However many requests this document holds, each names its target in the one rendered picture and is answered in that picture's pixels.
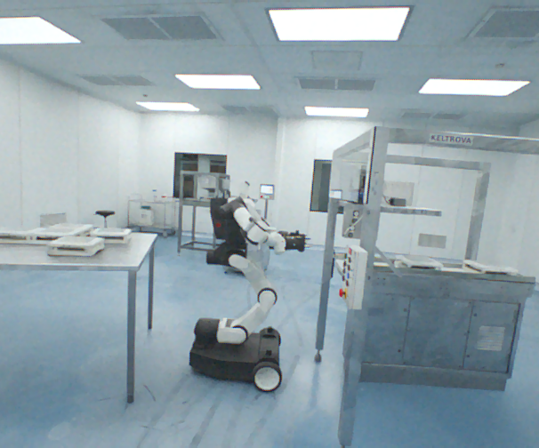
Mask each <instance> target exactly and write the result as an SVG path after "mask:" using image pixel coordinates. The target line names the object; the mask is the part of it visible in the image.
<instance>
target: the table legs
mask: <svg viewBox="0 0 539 448"><path fill-rule="evenodd" d="M154 254H155V243H154V245H153V247H152V248H151V250H150V252H149V304H148V329H152V318H153V287H154ZM135 297H136V271H128V304H127V355H126V390H127V403H128V404H131V403H133V401H134V382H135V347H134V340H135Z"/></svg>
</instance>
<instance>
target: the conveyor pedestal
mask: <svg viewBox="0 0 539 448"><path fill-rule="evenodd" d="M442 293H443V292H442V291H430V290H417V289H406V288H393V287H380V286H372V288H371V292H370V299H369V308H368V315H367V324H366V336H365V338H364V347H363V354H362V363H361V370H360V378H359V381H372V382H384V383H397V384H409V385H422V386H433V387H447V388H469V389H482V390H494V391H505V388H506V382H507V379H511V376H512V371H513V365H514V360H515V355H516V350H517V346H518V340H519V330H521V325H522V321H523V315H524V310H525V305H526V301H527V297H524V298H520V297H519V303H518V302H511V298H512V296H502V295H490V294H477V293H466V292H450V293H449V297H448V298H445V297H442ZM351 315H352V309H349V307H348V311H347V320H346V328H344V336H343V345H342V355H343V359H344V362H343V370H344V372H345V365H346V356H348V348H349V340H350V324H351Z"/></svg>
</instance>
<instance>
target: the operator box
mask: <svg viewBox="0 0 539 448"><path fill-rule="evenodd" d="M350 248H351V249H352V253H351V255H350V254H349V250H350ZM347 253H348V257H349V256H351V259H352V260H353V263H352V262H351V264H349V258H347V259H346V261H347V264H348V266H349V265H350V269H351V270H352V271H349V270H348V266H346V267H345V268H346V271H347V273H348V272H350V278H348V277H347V273H346V274H344V275H345V279H346V280H345V282H342V291H345V288H347V289H348V296H349V297H348V296H347V299H345V297H343V295H342V299H343V301H345V303H346V304H347V306H348V307H349V309H361V303H364V296H362V293H364V285H365V277H366V266H367V265H368V258H367V254H368V252H367V251H365V250H364V249H361V248H360V247H359V246H357V245H351V244H347ZM347 279H349V286H348V287H347V285H346V282H347Z"/></svg>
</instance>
